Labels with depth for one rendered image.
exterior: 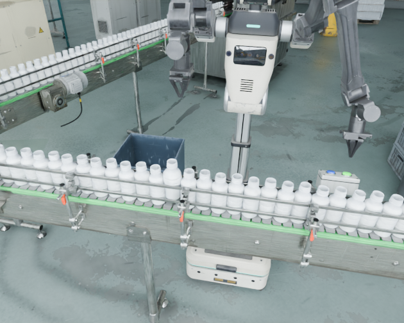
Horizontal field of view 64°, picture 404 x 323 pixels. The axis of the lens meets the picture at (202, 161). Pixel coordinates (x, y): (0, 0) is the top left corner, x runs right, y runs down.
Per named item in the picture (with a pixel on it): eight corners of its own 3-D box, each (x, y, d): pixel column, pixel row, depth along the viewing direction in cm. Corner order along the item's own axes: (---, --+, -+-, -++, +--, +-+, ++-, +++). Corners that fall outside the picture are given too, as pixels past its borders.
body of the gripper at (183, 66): (168, 76, 108) (168, 54, 103) (176, 66, 116) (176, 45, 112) (188, 77, 107) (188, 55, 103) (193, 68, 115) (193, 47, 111)
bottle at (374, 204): (356, 232, 115) (371, 198, 106) (353, 221, 120) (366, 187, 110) (374, 235, 114) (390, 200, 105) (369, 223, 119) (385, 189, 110)
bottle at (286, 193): (280, 225, 117) (288, 191, 108) (269, 216, 121) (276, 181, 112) (292, 220, 120) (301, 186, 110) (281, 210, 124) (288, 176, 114)
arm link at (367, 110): (362, 81, 118) (339, 91, 119) (377, 82, 107) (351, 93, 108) (372, 111, 120) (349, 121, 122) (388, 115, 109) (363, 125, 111)
